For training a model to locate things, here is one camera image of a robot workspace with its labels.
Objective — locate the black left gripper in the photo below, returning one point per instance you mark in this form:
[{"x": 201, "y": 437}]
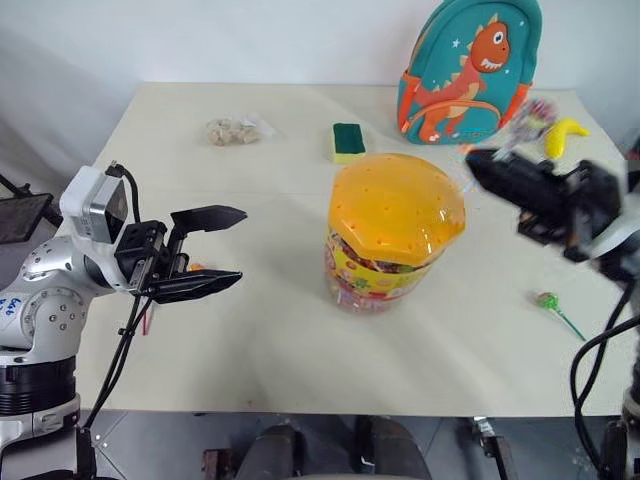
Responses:
[{"x": 145, "y": 250}]

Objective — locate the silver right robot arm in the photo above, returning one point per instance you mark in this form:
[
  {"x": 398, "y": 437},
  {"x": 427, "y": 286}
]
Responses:
[{"x": 631, "y": 380}]

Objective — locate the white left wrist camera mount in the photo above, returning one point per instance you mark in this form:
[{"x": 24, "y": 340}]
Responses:
[{"x": 90, "y": 200}]

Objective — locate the yellow toy banana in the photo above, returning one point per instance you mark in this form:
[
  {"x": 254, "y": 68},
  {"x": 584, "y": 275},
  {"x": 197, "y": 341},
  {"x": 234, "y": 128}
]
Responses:
[{"x": 560, "y": 137}]

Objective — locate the clear bag of snacks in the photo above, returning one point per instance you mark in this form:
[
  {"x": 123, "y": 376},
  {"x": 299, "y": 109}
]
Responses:
[{"x": 232, "y": 131}]

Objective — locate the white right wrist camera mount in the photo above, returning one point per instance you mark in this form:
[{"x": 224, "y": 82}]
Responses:
[{"x": 617, "y": 240}]

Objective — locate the purple lollipop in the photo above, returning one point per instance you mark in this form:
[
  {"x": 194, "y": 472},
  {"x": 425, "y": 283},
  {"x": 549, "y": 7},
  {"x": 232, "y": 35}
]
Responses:
[{"x": 532, "y": 122}]

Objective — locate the teal dinosaur backpack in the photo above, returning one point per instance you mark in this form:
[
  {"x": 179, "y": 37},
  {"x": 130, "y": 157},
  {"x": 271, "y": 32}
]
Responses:
[{"x": 465, "y": 80}]

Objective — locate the green wrapped lollipop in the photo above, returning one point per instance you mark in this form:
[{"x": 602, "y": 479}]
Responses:
[{"x": 549, "y": 302}]

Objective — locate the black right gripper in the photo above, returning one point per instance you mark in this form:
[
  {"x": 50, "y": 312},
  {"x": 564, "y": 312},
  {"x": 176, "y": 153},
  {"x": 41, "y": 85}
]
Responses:
[{"x": 575, "y": 200}]

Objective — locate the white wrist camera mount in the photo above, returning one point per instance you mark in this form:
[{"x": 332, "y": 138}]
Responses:
[
  {"x": 617, "y": 240},
  {"x": 90, "y": 200}
]

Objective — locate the clear plastic lollipop jar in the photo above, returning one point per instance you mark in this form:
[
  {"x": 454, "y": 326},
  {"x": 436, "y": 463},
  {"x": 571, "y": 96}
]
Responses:
[{"x": 370, "y": 287}]

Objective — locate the orange perforated jar lid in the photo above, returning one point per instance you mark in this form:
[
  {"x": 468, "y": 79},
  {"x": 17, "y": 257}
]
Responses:
[{"x": 395, "y": 200}]

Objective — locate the orange lollipop red stick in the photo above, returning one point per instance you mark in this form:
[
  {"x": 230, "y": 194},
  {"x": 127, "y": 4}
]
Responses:
[{"x": 192, "y": 267}]

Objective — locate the metal table leg bracket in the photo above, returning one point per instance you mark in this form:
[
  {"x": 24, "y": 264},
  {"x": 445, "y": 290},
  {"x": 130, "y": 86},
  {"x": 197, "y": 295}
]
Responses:
[{"x": 492, "y": 447}]

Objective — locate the green and yellow sponge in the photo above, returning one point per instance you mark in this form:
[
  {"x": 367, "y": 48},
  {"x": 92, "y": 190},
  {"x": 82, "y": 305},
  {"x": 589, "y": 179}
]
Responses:
[{"x": 348, "y": 140}]

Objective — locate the dark object at table edge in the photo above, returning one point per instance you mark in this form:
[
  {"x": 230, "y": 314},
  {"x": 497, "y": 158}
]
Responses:
[{"x": 633, "y": 145}]

